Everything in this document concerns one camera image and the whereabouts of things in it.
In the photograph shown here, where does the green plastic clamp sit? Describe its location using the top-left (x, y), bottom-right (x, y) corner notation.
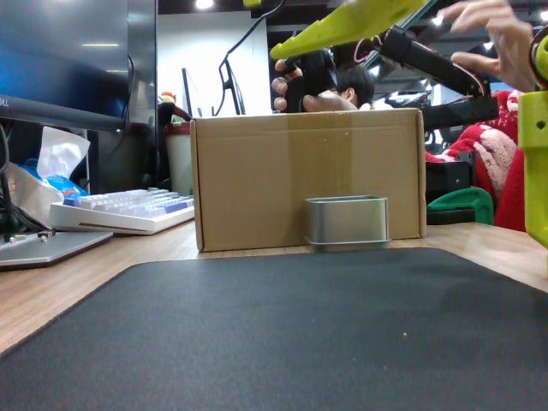
top-left (426, 186), bottom-right (496, 226)

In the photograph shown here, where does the square metal tin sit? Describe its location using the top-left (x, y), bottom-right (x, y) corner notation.
top-left (303, 195), bottom-right (391, 253)

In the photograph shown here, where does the white blue keyboard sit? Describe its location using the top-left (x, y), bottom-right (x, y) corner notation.
top-left (48, 187), bottom-right (196, 236)

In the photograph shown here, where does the person's left hand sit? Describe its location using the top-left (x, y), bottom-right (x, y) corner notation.
top-left (440, 0), bottom-right (537, 92)

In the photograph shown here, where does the black-haired person head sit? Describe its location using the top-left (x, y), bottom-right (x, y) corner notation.
top-left (336, 65), bottom-right (376, 109)

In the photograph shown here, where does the plush toy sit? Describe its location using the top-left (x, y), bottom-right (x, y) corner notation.
top-left (157, 90), bottom-right (194, 125)

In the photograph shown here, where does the black rectangular mat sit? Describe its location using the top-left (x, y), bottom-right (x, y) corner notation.
top-left (0, 247), bottom-right (548, 411)

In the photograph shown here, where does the large dark monitor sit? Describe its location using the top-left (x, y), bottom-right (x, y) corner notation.
top-left (0, 0), bottom-right (158, 132)

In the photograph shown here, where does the black box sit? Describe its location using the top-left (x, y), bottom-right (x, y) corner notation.
top-left (425, 158), bottom-right (475, 207)

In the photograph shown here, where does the person's right hand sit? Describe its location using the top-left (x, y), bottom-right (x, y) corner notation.
top-left (271, 58), bottom-right (359, 114)

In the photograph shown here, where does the red white patterned garment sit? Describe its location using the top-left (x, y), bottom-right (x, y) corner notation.
top-left (426, 89), bottom-right (528, 233)

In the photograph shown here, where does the grey monitor stand base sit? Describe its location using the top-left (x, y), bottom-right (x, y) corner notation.
top-left (0, 229), bottom-right (115, 271)

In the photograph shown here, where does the brown cardboard box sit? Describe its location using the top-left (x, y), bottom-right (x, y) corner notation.
top-left (189, 107), bottom-right (428, 253)

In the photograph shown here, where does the tissue pack with white tissue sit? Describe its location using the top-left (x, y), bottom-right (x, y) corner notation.
top-left (7, 125), bottom-right (92, 226)

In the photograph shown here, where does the black leader arm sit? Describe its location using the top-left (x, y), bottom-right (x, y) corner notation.
top-left (282, 25), bottom-right (500, 130)

